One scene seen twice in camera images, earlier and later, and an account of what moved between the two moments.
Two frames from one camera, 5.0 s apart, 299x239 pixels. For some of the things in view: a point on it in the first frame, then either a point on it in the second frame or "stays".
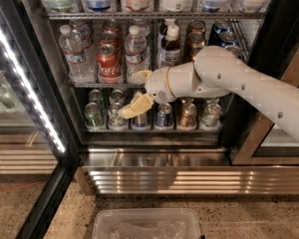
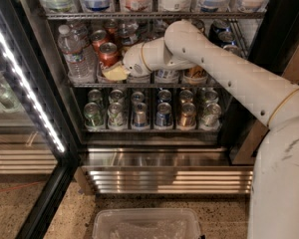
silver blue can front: x=141 y=120 stays
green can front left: x=93 y=117 stays
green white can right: x=211 y=118 stays
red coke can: x=108 y=38 → x=98 y=38
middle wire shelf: x=104 y=85 stays
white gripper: x=156 y=85 → x=133 y=61
